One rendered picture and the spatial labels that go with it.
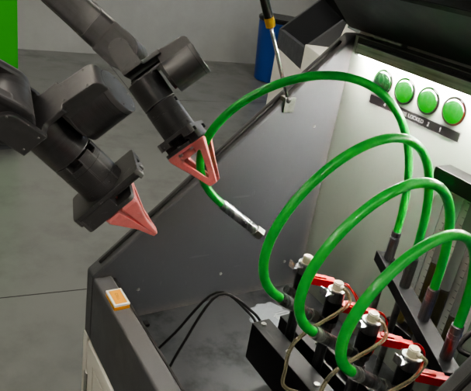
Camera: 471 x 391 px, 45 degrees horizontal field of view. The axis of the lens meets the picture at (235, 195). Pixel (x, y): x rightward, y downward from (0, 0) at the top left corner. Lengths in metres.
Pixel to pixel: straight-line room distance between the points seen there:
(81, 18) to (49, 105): 0.33
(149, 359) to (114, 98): 0.49
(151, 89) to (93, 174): 0.27
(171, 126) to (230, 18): 6.93
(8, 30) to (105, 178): 3.36
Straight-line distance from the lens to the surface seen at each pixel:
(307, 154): 1.28
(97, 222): 0.71
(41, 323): 2.57
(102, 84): 0.63
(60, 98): 0.65
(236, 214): 0.96
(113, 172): 0.70
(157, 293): 1.25
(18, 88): 0.64
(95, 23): 0.95
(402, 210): 1.05
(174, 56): 0.92
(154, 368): 0.97
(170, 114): 0.90
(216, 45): 7.81
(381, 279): 0.67
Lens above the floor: 1.60
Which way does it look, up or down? 25 degrees down
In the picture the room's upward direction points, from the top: 9 degrees clockwise
